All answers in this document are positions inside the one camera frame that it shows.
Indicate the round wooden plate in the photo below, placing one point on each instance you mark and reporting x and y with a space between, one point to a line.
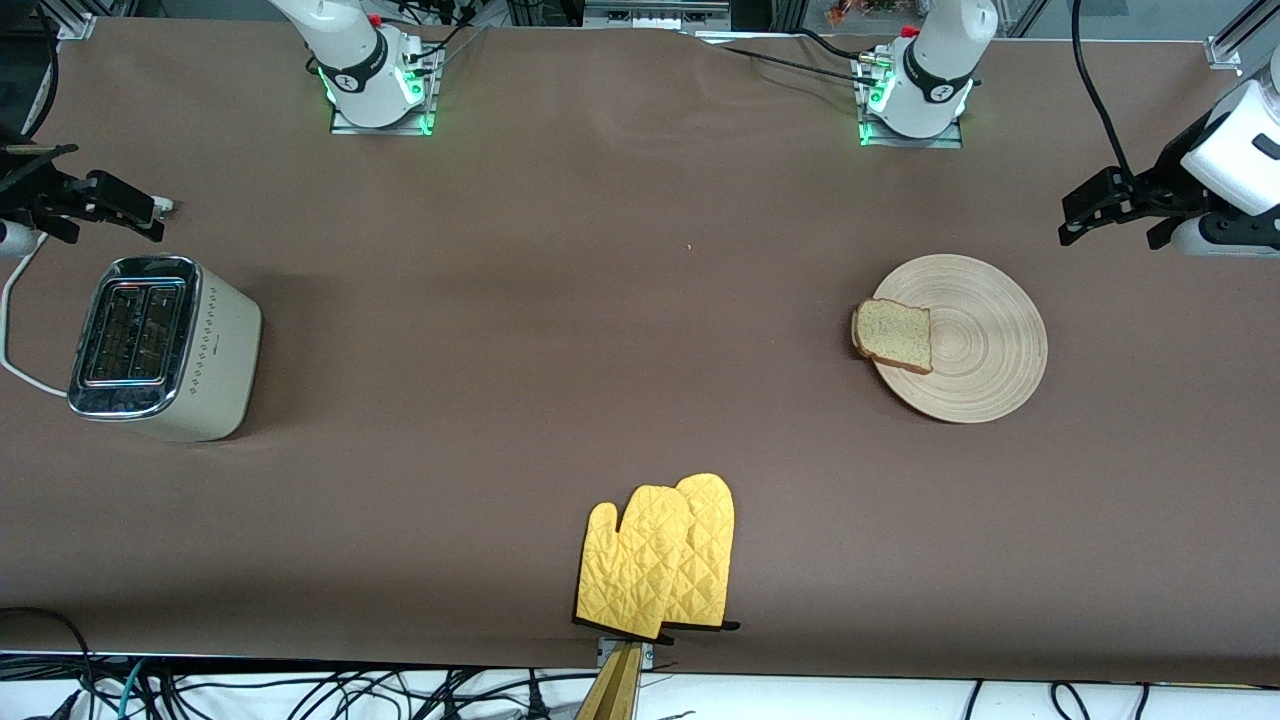
990 340

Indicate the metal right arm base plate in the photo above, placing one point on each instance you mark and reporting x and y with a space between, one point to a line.
380 130

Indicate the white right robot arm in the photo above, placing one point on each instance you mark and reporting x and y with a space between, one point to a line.
350 40

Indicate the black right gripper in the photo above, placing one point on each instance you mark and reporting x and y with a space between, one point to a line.
30 190

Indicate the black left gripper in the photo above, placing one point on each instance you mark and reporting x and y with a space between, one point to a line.
1163 178

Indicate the slice of seeded bread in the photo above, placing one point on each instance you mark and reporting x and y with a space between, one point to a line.
890 335

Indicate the orange background clutter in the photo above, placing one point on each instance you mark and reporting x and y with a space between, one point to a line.
845 12

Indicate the small metal bracket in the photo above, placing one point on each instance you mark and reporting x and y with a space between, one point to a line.
648 655

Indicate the wooden post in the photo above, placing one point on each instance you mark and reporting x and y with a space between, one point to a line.
612 695

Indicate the grey electronics box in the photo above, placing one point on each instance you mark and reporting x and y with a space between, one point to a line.
650 15

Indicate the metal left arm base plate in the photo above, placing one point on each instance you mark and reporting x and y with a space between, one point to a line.
910 142

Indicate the cream and chrome toaster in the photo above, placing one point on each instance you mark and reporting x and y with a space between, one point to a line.
215 350

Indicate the yellow quilted oven mitt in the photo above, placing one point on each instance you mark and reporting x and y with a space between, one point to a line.
630 570
712 540

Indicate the aluminium frame profile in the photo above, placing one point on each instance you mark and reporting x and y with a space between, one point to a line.
1222 52
75 25

